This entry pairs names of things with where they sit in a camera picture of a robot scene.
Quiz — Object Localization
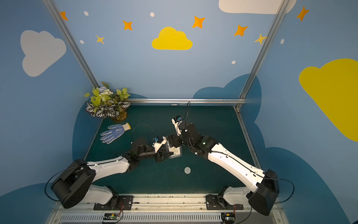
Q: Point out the square clear plastic bottle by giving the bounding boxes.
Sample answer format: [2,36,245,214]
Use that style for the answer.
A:
[166,143,182,159]

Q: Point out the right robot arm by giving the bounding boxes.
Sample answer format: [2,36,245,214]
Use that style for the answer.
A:
[166,116,279,216]

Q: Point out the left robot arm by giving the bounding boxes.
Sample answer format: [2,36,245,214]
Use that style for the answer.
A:
[50,137,175,209]

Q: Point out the white bottle cap right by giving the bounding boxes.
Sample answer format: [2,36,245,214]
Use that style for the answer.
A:
[184,167,191,174]

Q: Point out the blue dotted work glove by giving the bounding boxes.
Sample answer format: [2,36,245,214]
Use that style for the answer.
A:
[100,123,131,144]

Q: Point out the artificial potted plant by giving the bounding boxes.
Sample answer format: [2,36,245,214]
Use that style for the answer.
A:
[84,82,131,122]

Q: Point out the left controller board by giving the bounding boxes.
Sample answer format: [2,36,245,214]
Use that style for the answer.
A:
[102,213,121,223]

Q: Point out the controller board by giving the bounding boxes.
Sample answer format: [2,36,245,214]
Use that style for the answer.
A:
[221,213,236,224]
[102,213,121,223]

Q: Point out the right controller board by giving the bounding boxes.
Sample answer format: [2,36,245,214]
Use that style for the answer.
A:
[221,213,236,224]

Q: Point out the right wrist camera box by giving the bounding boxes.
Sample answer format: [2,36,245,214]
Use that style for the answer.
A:
[172,115,183,136]

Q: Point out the aluminium back frame bar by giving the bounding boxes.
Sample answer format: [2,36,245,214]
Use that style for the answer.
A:
[128,98,246,106]

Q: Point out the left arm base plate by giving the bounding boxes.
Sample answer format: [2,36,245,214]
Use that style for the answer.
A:
[93,195,134,211]

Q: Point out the aluminium front rail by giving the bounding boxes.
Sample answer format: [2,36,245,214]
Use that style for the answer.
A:
[46,194,289,224]

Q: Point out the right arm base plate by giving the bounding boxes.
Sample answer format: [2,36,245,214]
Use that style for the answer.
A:
[205,194,244,210]

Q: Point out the right aluminium frame post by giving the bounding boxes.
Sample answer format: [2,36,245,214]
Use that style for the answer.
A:
[235,0,291,112]

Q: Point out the aluminium frame post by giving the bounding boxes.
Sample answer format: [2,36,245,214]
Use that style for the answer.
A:
[235,0,291,112]
[43,0,99,87]

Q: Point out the left aluminium frame post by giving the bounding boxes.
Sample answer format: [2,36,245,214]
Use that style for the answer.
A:
[43,0,99,87]

